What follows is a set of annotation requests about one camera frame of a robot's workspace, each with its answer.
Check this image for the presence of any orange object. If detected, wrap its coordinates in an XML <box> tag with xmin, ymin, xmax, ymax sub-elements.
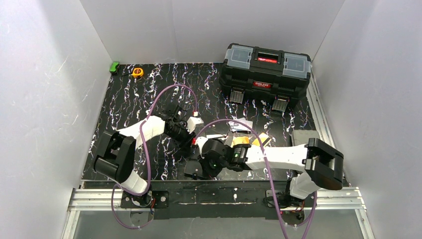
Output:
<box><xmin>230</xmin><ymin>132</ymin><xmax>272</xmax><ymax>147</ymax></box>

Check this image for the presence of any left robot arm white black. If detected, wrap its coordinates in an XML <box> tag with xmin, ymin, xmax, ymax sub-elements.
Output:
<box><xmin>93</xmin><ymin>105</ymin><xmax>204</xmax><ymax>196</ymax></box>

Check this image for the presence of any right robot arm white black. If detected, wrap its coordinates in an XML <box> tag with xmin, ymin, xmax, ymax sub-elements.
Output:
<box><xmin>195</xmin><ymin>137</ymin><xmax>344</xmax><ymax>199</ymax></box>

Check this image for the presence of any white card on table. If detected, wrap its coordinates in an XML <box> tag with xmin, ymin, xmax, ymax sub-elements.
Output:
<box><xmin>228</xmin><ymin>118</ymin><xmax>253</xmax><ymax>132</ymax></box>

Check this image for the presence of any yellow tape measure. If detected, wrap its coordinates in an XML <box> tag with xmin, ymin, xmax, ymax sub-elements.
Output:
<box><xmin>131</xmin><ymin>67</ymin><xmax>144</xmax><ymax>78</ymax></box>

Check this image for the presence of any grey foam pad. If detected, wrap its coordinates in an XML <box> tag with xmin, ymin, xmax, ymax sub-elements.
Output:
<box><xmin>291</xmin><ymin>129</ymin><xmax>320</xmax><ymax>146</ymax></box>

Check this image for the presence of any green small object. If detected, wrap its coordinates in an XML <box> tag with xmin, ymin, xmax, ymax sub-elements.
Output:
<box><xmin>109</xmin><ymin>62</ymin><xmax>120</xmax><ymax>75</ymax></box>

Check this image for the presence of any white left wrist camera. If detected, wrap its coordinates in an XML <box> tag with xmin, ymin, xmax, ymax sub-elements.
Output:
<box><xmin>187</xmin><ymin>117</ymin><xmax>204</xmax><ymax>134</ymax></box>

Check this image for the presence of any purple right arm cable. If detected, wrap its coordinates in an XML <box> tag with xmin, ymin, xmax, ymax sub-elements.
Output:
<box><xmin>194</xmin><ymin>119</ymin><xmax>318</xmax><ymax>239</ymax></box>

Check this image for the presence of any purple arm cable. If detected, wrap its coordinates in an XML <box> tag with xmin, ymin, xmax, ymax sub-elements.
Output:
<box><xmin>110</xmin><ymin>84</ymin><xmax>199</xmax><ymax>230</ymax></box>
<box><xmin>194</xmin><ymin>119</ymin><xmax>318</xmax><ymax>239</ymax></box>

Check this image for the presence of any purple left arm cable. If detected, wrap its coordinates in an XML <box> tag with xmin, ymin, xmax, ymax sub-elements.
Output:
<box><xmin>110</xmin><ymin>84</ymin><xmax>199</xmax><ymax>230</ymax></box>

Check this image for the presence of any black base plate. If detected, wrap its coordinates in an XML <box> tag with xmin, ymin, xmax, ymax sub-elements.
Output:
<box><xmin>120</xmin><ymin>179</ymin><xmax>306</xmax><ymax>221</ymax></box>

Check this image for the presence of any black toolbox with red handle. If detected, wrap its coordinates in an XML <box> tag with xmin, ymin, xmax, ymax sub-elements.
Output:
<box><xmin>219</xmin><ymin>43</ymin><xmax>311</xmax><ymax>112</ymax></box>

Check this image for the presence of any aluminium frame rail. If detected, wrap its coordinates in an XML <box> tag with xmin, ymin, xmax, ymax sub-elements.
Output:
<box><xmin>306</xmin><ymin>74</ymin><xmax>343</xmax><ymax>171</ymax></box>

